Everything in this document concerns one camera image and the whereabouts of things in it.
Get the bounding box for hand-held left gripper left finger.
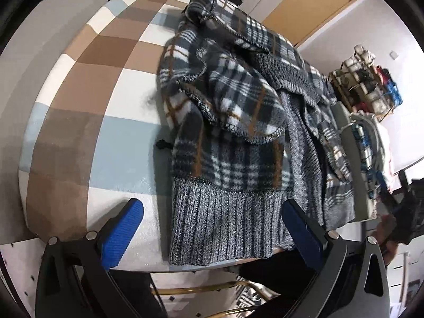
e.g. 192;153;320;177
35;198;166;318

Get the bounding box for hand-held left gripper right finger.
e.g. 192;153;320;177
281;199;391;318

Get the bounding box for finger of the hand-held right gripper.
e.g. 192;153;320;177
397;169;413;195
375;173;398;215

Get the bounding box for plaid fleece jacket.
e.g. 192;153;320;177
154;0;357;267

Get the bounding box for person's right hand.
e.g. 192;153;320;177
378;213;403;266

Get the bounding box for blue checked cloth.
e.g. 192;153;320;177
350;122;382;200

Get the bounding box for white cloth pile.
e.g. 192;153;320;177
349;112;395;187

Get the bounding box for patterned rug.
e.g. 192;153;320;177
236;286;279;309

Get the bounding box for gold metal chair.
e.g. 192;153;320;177
150;279;283;318

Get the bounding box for wooden shoe rack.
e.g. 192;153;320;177
327;44;403;124

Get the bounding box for checked tablecloth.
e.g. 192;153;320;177
18;0;299;274

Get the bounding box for wooden door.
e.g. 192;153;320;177
261;0;372;47

